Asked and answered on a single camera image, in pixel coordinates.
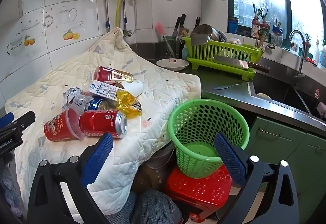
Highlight red cola can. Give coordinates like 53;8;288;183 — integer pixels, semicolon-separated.
79;109;128;139

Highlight dark green utensil holder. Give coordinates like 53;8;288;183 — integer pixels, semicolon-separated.
163;35;184;58

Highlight red and gold drink bottle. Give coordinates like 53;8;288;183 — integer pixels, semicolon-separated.
93;66;134;84

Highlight metal water pipe with valve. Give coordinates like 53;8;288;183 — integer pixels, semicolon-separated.
122;0;132;37

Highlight person's plaid trousers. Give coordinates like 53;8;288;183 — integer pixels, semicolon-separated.
106;189;179;224

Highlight steel pot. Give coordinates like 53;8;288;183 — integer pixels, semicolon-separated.
190;24;228;46

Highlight sprouting onion in jar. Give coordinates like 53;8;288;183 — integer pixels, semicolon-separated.
259;8;271;41
271;13;284;47
251;2;262;37

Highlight yellow plastic wrapper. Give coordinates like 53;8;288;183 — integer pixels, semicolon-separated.
116;88;143;119

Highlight yellow gas hose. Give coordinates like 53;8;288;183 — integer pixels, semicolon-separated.
115;0;127;29

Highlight green plastic mesh basket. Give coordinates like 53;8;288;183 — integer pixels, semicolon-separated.
167;98;250;179

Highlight white plastic bottle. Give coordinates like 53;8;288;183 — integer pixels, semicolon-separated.
312;36;321;63

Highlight cleaver with wooden handle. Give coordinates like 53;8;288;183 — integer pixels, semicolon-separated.
213;55;270;74

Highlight red plastic cup with lid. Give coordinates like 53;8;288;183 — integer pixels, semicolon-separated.
43;108;86;142

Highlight cream quilted blanket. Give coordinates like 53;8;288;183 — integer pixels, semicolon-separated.
4;27;202;215

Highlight metal pot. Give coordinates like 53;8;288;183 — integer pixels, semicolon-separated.
146;141;176;170

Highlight red plastic stool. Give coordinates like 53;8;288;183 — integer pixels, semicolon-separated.
164;164;234;217

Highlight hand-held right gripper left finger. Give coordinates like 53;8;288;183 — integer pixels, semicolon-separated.
28;132;114;224

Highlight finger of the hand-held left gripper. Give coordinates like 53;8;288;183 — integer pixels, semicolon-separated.
0;112;15;132
10;111;36;136

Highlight slim steel knife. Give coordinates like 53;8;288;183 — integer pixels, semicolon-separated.
210;82;246;90

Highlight pink bottle brush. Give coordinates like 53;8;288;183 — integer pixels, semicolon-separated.
154;22;174;58

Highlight blue plastic container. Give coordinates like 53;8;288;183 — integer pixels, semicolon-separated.
227;16;239;33

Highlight white milk carton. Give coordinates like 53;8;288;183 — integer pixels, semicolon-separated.
88;80;120;102

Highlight chrome faucet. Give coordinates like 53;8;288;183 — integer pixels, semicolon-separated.
288;30;312;78

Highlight green cabinet doors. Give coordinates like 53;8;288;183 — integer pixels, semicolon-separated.
245;115;326;215

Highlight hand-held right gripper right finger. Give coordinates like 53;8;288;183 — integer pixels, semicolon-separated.
214;132;300;224

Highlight green plastic dish rack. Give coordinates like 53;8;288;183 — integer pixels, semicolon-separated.
182;36;264;82

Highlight white paper cup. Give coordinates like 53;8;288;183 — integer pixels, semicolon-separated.
115;79;144;98

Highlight silver foil wrapper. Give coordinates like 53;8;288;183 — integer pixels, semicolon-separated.
62;87;83;110

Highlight white plate with red print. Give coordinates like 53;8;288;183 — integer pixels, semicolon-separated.
156;58;189;72

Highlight steel sink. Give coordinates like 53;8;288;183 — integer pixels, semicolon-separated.
251;71;322;115

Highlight blue and white drink can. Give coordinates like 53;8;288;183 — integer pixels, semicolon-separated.
72;95;111;114

